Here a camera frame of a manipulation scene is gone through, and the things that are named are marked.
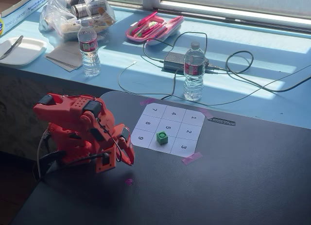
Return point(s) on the orange gripper black motor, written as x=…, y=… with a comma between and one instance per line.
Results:
x=125, y=143

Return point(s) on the green cube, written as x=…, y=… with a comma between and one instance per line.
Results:
x=162, y=137

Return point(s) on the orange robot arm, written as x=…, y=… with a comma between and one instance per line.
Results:
x=73, y=108

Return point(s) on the white numbered grid paper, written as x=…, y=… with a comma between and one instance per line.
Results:
x=175, y=123

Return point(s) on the pink tape strip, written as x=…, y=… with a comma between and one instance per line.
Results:
x=205, y=112
x=192, y=158
x=147, y=101

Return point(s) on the black table clamp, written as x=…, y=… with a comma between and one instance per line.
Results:
x=49, y=161

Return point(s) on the black perforated strip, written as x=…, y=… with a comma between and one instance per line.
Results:
x=222, y=121

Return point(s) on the black power adapter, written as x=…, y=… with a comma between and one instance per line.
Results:
x=173, y=61

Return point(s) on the clear water bottle red label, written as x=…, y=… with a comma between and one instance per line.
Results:
x=89, y=50
x=193, y=72

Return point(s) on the grey napkin stack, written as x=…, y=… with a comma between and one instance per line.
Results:
x=66, y=56

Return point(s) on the green highlighter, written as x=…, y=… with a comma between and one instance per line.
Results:
x=151, y=24

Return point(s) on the pink pencil case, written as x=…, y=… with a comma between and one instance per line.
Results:
x=167, y=28

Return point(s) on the pink pen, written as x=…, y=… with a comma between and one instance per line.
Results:
x=148, y=17

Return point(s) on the white foam plate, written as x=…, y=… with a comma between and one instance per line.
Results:
x=24, y=52

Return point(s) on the clear plastic bag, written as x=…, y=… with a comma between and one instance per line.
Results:
x=60, y=18

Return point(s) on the silver can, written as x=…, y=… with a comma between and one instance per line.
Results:
x=82, y=8

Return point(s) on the black plastic knife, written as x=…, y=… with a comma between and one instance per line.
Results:
x=12, y=46

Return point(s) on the Tide detergent cardboard box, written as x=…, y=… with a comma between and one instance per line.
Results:
x=14, y=8

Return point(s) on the orange camera mount block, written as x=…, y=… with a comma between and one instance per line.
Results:
x=105, y=165

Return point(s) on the window frame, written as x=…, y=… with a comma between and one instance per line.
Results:
x=218, y=8

